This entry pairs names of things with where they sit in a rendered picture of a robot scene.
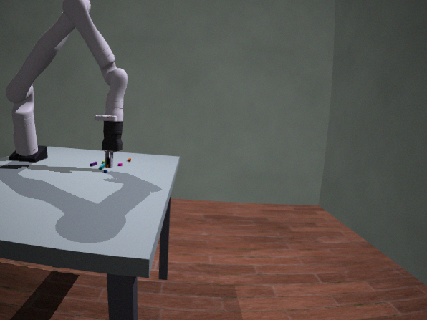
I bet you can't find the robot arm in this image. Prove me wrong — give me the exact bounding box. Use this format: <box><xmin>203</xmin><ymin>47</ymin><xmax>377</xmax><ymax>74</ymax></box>
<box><xmin>6</xmin><ymin>0</ymin><xmax>128</xmax><ymax>156</ymax></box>

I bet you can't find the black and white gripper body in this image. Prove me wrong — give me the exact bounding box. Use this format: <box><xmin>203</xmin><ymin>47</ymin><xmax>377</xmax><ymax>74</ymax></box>
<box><xmin>95</xmin><ymin>107</ymin><xmax>123</xmax><ymax>151</ymax></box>

